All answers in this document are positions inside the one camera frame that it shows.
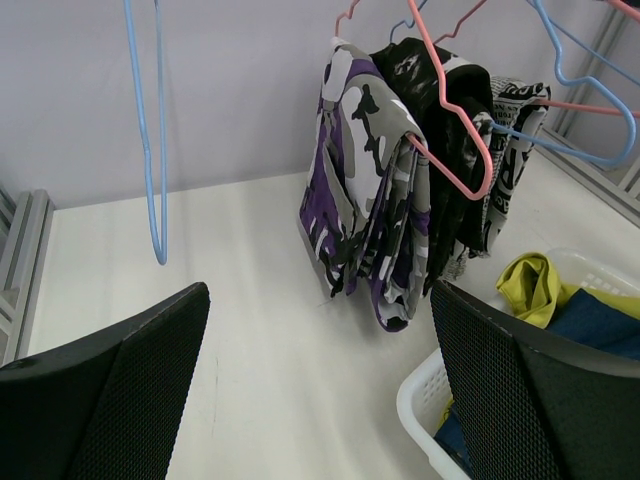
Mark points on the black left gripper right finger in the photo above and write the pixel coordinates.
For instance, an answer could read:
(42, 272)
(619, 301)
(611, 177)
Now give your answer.
(531, 404)

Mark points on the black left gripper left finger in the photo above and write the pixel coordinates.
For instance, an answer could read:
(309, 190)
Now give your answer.
(108, 405)

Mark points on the yellow trousers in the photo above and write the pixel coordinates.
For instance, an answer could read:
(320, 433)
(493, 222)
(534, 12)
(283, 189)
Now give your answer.
(530, 287)

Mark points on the navy blue denim trousers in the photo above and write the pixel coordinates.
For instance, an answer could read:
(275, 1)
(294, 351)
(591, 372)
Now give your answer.
(608, 323)

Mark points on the blue hanger with navy trousers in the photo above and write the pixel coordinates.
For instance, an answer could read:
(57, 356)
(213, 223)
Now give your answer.
(588, 78)

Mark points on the pink hanger with camouflage trousers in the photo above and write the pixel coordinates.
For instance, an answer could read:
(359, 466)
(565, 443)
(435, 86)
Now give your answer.
(427, 80)

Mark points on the purple camouflage trousers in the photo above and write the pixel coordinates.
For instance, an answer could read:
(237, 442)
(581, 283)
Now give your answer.
(366, 205)

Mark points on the newsprint patterned trousers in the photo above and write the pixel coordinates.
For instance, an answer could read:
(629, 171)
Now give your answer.
(484, 220)

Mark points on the black white patterned trousers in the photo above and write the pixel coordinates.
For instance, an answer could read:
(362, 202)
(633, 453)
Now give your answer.
(448, 205)

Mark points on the blue hanger with black trousers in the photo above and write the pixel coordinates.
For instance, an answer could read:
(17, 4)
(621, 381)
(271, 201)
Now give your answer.
(511, 92)

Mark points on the pink hanger with newsprint trousers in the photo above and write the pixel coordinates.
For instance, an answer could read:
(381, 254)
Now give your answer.
(509, 39)

